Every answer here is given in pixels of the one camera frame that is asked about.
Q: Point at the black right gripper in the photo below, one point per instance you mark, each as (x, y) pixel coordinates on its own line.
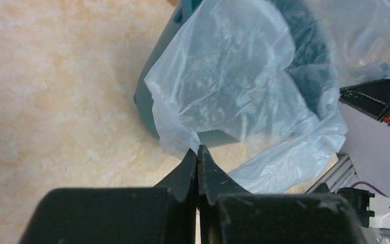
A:
(371, 98)

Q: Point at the teal plastic trash bin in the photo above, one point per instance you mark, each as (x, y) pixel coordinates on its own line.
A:
(236, 71)

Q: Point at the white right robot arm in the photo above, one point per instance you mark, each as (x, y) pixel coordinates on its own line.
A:
(373, 209)

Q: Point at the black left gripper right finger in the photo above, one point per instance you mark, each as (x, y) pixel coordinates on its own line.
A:
(231, 214)

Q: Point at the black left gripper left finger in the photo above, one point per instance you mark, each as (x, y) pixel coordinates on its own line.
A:
(164, 213)

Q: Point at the translucent blue trash bag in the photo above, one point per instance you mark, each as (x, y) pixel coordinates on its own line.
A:
(357, 35)

